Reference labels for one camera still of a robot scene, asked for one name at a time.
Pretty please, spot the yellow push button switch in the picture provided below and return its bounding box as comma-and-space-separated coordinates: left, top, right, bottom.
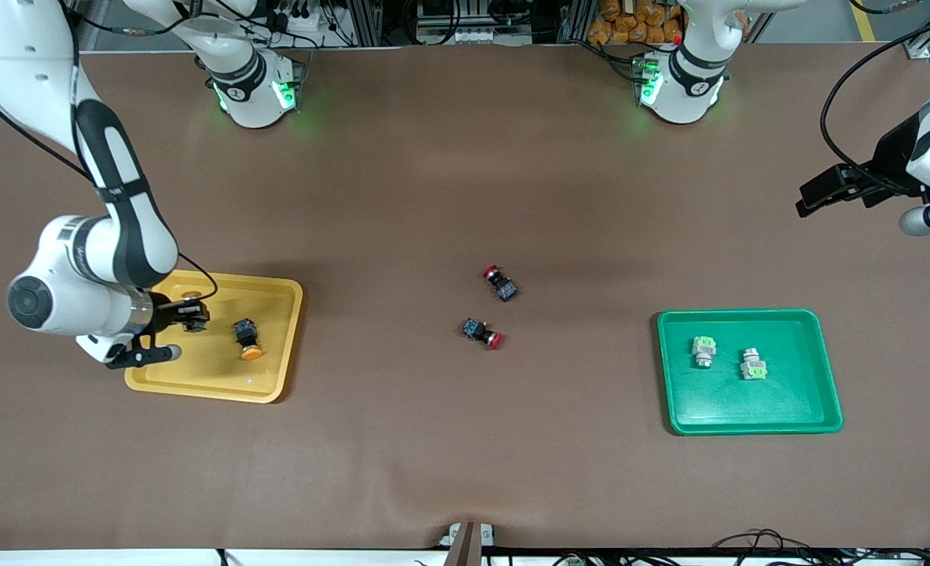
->
182, 290, 211, 333
233, 317, 264, 362

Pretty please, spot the yellow plastic tray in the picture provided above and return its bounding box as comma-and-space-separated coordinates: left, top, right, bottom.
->
124, 270, 304, 404

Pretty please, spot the green plastic tray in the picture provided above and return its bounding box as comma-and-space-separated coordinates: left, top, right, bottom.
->
656, 308, 844, 436

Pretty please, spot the orange items pile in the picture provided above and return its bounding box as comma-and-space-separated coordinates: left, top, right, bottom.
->
588, 0, 684, 46

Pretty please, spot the red mushroom push button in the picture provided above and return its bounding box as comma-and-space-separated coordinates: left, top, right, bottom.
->
461, 317, 505, 351
481, 265, 520, 303

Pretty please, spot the brown table mat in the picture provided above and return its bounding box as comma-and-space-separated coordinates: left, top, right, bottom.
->
0, 43, 930, 551

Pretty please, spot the power strip with black plugs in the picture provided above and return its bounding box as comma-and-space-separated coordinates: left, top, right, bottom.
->
272, 0, 332, 36

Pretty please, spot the metal table clamp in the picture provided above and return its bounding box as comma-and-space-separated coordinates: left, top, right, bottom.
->
436, 521, 497, 566

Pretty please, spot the white power strip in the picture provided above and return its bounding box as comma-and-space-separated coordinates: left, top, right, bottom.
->
450, 28, 530, 45

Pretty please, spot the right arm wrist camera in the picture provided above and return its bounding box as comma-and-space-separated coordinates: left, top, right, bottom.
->
105, 334, 184, 370

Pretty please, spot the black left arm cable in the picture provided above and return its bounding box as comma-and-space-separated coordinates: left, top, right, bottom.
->
820, 0, 930, 197

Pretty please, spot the black cable bundle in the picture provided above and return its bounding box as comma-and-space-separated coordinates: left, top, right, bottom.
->
708, 528, 930, 566

